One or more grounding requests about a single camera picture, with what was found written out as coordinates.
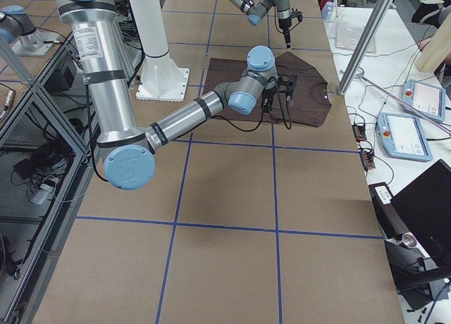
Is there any near teach pendant tablet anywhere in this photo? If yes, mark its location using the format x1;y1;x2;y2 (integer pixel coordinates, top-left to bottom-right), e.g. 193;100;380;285
377;113;433;162

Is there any black monitor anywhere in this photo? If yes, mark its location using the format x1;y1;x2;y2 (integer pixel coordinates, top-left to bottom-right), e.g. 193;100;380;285
391;159;450;266

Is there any white pedestal column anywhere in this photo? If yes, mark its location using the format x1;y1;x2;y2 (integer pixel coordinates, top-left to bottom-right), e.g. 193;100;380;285
129;0;190;102

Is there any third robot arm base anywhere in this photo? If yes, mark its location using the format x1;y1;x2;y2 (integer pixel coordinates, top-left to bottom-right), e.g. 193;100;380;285
1;5;60;56

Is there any reacher grabber stick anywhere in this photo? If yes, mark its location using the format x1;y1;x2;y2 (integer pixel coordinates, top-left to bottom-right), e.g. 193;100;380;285
354;67;451;130

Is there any teach pendant tablet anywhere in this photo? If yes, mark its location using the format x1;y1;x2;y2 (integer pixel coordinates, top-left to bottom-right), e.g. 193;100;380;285
377;113;433;162
402;80;447;123

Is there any clear plastic tray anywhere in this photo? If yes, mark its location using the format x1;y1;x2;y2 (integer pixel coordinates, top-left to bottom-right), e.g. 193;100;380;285
327;7;372;51

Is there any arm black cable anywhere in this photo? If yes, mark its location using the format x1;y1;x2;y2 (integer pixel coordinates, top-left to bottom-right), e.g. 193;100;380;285
214;75;293;132

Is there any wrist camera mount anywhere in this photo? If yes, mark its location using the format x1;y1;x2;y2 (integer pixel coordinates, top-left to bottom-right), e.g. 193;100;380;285
277;75;297;100
290;8;303;23

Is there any brown t-shirt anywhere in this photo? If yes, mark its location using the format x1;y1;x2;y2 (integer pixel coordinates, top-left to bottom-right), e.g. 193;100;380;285
204;52;332;127

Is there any aluminium frame post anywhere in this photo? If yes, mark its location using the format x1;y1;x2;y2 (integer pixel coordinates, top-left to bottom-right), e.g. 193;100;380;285
338;0;393;96

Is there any far teach pendant tablet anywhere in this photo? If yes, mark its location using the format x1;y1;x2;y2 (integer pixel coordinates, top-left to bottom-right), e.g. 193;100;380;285
402;80;447;123

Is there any wooden block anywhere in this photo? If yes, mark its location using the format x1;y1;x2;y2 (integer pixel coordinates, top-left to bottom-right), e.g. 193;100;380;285
415;6;450;72

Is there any black electronics box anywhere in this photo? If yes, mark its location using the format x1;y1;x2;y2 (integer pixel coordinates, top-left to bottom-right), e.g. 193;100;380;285
369;182;417;247

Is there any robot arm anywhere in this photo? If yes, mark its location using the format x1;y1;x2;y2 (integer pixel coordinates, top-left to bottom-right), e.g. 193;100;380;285
229;0;302;49
56;0;277;190

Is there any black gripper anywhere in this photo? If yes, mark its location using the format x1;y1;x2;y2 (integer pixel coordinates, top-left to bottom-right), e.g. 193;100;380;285
278;18;292;49
261;77;279;113

